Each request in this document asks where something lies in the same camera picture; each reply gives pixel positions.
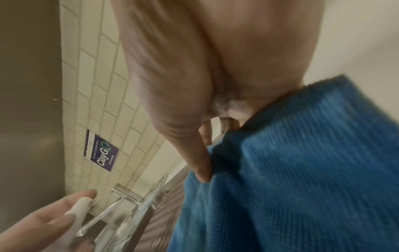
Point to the chrome faucet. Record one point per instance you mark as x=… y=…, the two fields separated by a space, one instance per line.
x=124 y=195

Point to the blue microfibre cloth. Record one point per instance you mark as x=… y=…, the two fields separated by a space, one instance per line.
x=296 y=172

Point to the dark blue wall sign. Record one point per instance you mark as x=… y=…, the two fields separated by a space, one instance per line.
x=101 y=151

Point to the person's left hand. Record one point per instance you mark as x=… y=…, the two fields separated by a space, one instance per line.
x=31 y=228

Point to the steel sink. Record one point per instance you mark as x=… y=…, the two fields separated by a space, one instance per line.
x=124 y=231

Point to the person's right hand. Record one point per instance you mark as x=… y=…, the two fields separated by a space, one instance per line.
x=202 y=49

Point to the clear spray bottle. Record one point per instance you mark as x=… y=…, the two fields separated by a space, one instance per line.
x=81 y=205

